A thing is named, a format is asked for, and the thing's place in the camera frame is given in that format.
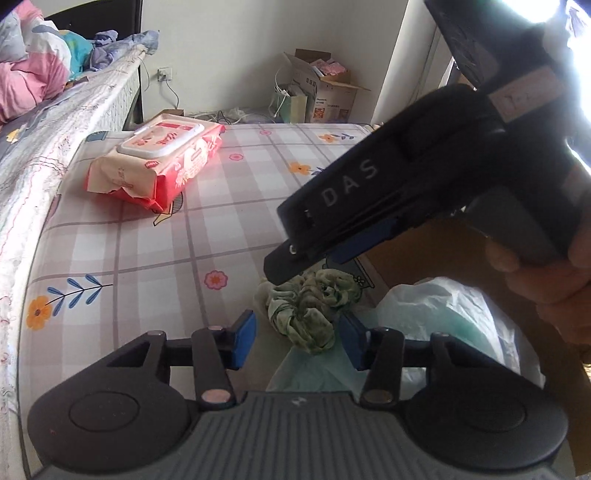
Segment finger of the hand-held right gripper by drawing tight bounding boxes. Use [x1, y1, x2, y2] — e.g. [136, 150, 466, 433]
[263, 233, 352, 283]
[332, 219, 400, 265]

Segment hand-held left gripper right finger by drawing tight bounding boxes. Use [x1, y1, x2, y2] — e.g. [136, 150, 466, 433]
[339, 313, 492, 407]

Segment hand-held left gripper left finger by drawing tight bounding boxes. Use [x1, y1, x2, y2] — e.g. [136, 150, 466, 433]
[106, 310, 257, 409]

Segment green tie-dye scrunchie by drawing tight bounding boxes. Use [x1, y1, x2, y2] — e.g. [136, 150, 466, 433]
[254, 270, 365, 355]

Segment white plastic bag teal print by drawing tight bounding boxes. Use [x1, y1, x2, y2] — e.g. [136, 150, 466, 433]
[268, 276, 546, 393]

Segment person's right hand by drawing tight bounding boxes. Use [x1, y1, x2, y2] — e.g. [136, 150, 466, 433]
[487, 164, 591, 347]

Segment plaid floral floor mat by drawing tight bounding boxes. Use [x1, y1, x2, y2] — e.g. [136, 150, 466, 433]
[28, 121, 384, 398]

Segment small printed cardboard box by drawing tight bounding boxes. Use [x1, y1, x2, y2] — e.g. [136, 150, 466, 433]
[284, 48, 372, 124]

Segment pink packets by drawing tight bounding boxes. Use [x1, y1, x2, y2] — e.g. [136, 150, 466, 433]
[311, 58, 347, 77]

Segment green paper bag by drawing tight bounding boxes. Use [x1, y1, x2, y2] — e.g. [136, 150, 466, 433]
[271, 90, 308, 124]

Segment red wet wipes pack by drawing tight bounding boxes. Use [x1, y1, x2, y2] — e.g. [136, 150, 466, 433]
[88, 115, 226, 214]

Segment purple crumpled cloth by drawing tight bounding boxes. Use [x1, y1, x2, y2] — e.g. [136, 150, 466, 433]
[90, 30, 160, 70]

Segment grey printed bed sheet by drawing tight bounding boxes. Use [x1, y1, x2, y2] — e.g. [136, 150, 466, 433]
[0, 78, 88, 153]

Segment black bed headboard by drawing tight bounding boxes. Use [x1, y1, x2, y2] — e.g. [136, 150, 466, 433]
[44, 0, 143, 35]

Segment pink grey quilt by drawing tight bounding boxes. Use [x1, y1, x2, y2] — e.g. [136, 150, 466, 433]
[0, 0, 93, 123]

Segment thin power cable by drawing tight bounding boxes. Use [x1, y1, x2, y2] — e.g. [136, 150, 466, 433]
[164, 80, 182, 112]

